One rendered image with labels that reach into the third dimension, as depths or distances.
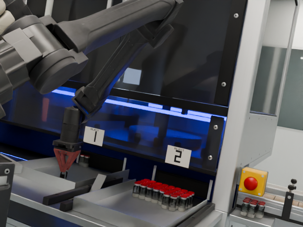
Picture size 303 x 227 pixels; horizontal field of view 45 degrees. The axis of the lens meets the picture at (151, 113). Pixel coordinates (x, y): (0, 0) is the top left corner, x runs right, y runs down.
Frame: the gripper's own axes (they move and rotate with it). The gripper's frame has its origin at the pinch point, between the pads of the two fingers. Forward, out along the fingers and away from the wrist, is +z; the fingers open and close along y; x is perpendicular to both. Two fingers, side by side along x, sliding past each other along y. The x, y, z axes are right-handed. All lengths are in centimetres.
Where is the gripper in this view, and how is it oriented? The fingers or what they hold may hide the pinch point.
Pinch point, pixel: (64, 169)
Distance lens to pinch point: 122.3
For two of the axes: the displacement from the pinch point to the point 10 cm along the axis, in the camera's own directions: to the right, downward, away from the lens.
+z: -1.7, 9.8, 0.5
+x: -9.7, -1.8, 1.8
